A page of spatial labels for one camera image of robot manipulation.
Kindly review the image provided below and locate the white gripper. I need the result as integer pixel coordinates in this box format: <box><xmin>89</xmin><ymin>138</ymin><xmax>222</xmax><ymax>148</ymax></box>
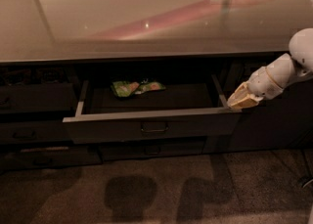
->
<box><xmin>227</xmin><ymin>67</ymin><xmax>283</xmax><ymax>110</ymax></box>

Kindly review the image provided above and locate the dark drawer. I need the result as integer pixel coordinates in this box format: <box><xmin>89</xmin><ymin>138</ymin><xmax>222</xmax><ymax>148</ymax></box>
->
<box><xmin>99</xmin><ymin>141</ymin><xmax>204</xmax><ymax>160</ymax></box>
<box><xmin>0</xmin><ymin>147</ymin><xmax>102</xmax><ymax>171</ymax></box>
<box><xmin>0</xmin><ymin>83</ymin><xmax>76</xmax><ymax>113</ymax></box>
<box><xmin>64</xmin><ymin>75</ymin><xmax>241</xmax><ymax>144</ymax></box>
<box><xmin>0</xmin><ymin>120</ymin><xmax>69</xmax><ymax>145</ymax></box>

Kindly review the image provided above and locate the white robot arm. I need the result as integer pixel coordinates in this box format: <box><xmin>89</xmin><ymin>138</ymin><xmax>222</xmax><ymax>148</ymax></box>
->
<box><xmin>227</xmin><ymin>28</ymin><xmax>313</xmax><ymax>110</ymax></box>

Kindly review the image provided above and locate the green snack packet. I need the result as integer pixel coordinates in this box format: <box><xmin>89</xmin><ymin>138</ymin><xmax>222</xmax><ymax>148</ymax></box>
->
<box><xmin>111</xmin><ymin>81</ymin><xmax>166</xmax><ymax>98</ymax></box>

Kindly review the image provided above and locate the dark cabinet frame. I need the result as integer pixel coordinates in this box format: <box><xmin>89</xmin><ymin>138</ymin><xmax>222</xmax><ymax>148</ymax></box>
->
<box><xmin>1</xmin><ymin>58</ymin><xmax>312</xmax><ymax>162</ymax></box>

